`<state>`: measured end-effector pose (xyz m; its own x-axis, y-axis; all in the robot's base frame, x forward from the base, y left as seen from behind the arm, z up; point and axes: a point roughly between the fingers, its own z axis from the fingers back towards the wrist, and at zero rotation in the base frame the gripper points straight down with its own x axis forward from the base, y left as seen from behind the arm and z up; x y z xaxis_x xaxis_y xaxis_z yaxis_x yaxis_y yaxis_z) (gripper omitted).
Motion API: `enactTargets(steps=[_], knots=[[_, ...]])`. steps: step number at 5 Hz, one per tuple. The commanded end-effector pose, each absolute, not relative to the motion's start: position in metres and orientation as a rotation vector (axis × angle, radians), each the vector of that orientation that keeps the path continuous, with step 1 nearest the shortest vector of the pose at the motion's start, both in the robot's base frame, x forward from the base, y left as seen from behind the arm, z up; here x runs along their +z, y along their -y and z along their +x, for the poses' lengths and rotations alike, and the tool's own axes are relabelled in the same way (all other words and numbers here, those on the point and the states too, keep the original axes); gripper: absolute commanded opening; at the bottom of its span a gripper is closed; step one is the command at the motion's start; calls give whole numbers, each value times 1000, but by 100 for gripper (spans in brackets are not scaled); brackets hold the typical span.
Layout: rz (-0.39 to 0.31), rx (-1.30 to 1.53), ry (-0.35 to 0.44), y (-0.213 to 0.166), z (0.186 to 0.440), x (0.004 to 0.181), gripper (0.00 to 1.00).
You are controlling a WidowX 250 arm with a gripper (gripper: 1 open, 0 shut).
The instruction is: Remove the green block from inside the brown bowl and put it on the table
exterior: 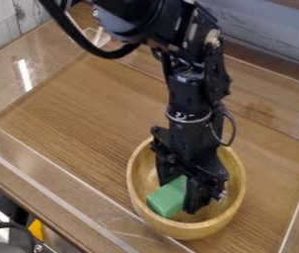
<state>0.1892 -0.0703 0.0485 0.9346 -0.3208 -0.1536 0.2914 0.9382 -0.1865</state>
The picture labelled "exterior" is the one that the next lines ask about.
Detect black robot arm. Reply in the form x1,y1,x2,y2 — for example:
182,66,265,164
92,0,233,213

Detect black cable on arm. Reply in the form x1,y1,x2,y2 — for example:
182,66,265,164
39,0,143,60

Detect clear acrylic corner bracket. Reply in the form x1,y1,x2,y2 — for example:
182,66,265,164
83,27,111,47

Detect yellow sticker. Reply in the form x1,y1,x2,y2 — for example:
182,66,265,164
28,218,46,241

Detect black cable bottom left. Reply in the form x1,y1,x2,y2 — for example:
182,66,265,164
0,221,39,253

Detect brown wooden bowl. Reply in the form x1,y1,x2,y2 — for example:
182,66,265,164
127,137,247,240

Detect green rectangular block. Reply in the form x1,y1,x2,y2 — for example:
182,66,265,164
147,176,187,218

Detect clear acrylic front wall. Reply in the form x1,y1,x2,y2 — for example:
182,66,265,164
0,128,193,253

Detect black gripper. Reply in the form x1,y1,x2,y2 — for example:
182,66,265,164
150,113,231,215

